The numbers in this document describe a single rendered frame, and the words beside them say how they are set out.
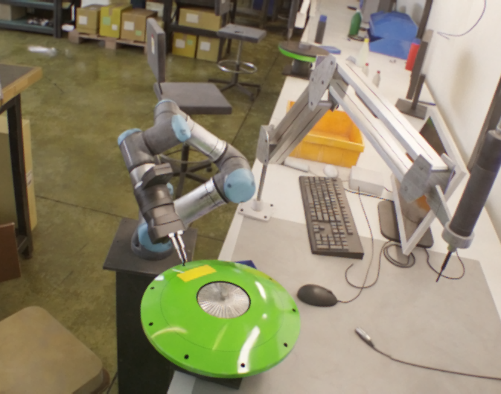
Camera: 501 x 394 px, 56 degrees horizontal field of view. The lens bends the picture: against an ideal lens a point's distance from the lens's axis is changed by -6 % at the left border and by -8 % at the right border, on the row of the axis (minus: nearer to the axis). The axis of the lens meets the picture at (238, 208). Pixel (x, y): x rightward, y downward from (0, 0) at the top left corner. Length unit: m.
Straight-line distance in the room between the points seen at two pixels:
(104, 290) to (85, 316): 0.20
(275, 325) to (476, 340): 0.62
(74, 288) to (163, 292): 1.64
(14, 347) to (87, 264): 1.30
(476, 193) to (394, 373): 0.55
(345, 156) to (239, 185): 0.85
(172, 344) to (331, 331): 0.45
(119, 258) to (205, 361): 0.61
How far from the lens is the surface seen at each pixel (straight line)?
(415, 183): 0.86
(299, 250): 1.44
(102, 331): 2.38
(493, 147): 0.75
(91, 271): 2.69
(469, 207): 0.79
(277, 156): 1.38
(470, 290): 1.54
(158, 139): 1.11
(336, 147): 1.92
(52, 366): 1.46
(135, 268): 1.39
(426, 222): 1.43
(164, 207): 1.09
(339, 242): 1.47
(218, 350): 0.89
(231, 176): 1.18
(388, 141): 0.97
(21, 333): 1.56
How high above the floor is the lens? 1.74
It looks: 32 degrees down
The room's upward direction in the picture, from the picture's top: 10 degrees clockwise
